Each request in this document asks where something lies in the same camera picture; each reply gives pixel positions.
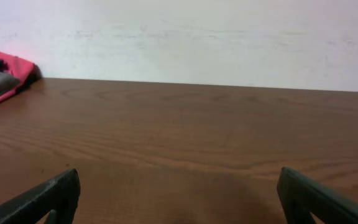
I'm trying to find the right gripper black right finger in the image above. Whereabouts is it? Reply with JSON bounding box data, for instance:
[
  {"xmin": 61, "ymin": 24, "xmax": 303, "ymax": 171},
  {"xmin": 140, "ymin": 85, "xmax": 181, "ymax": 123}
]
[{"xmin": 277, "ymin": 167, "xmax": 358, "ymax": 224}]

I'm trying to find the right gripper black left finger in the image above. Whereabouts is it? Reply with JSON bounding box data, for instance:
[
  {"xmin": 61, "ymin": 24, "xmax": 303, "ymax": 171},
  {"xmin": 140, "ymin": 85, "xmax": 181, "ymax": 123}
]
[{"xmin": 0, "ymin": 169, "xmax": 81, "ymax": 224}]

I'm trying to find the red folded garment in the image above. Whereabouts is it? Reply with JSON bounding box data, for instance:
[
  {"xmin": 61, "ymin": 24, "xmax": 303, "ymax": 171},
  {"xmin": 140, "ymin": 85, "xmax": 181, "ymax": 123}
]
[{"xmin": 0, "ymin": 52, "xmax": 41, "ymax": 103}]

